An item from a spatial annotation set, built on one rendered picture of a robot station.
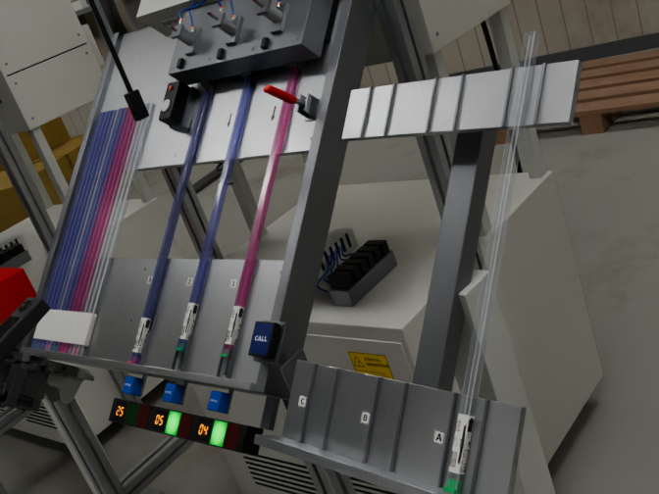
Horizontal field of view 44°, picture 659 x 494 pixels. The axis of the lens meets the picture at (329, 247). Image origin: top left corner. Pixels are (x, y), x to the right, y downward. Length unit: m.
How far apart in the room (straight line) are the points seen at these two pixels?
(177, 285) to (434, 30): 0.65
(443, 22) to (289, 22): 0.34
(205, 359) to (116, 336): 0.25
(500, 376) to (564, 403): 0.92
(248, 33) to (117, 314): 0.55
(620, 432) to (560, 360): 0.24
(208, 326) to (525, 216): 0.77
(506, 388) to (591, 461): 0.95
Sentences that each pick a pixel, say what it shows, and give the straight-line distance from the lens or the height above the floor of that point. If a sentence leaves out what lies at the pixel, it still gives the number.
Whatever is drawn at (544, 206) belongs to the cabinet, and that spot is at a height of 0.57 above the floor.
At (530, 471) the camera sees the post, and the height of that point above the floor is 0.55.
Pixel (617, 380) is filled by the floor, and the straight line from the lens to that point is 2.25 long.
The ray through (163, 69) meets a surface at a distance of 1.72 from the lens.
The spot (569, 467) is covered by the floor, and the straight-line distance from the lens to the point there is 2.02.
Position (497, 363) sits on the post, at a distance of 1.07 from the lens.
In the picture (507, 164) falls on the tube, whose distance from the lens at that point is 0.92.
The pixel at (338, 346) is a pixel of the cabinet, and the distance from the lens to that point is 1.55.
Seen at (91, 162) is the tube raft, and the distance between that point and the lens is 1.77.
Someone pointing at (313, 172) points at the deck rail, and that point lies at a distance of 1.26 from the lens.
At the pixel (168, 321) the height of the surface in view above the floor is 0.77.
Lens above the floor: 1.30
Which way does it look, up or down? 21 degrees down
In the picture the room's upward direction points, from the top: 20 degrees counter-clockwise
